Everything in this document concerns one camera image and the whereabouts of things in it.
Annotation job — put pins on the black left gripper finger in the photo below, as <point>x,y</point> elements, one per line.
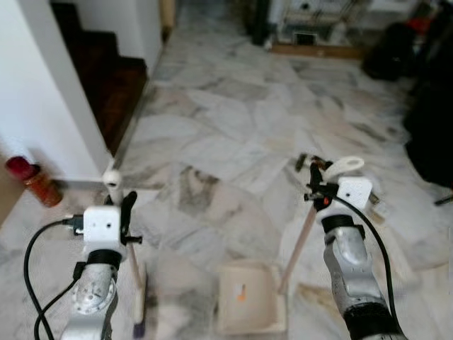
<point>129,209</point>

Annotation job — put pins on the broom with grey grip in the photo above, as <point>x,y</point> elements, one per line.
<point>112,188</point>

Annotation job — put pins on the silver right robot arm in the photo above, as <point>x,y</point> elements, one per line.
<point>350,269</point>

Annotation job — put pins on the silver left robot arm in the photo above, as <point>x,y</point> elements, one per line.
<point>92,297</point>

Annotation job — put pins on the red bottle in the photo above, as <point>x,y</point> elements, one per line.
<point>35,183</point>

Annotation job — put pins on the black stand leg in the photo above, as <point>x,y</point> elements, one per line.
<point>444,200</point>

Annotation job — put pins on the wooden base plank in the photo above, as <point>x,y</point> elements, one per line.
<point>318,51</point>

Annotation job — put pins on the brown wooden board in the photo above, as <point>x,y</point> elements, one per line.
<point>7,202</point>

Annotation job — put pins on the large black bag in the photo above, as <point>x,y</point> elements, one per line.
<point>432,127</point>

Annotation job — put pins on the dark wooden staircase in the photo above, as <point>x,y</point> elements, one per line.
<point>106,78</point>

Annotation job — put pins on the small black bag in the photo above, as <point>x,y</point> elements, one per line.
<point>393,53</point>

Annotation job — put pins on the white cabinet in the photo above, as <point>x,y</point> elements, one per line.
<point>318,18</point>

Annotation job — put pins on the dark bin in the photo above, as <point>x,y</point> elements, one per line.
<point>258,21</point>

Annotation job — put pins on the small red object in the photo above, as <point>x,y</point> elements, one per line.
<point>421,25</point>

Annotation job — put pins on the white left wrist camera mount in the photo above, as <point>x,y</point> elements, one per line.
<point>101,225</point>

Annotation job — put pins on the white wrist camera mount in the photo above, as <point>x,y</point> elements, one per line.
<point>355,191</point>
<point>101,225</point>

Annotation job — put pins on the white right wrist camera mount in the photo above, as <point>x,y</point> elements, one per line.
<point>355,191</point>

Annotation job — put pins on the wooden post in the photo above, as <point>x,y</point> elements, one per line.
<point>168,18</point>

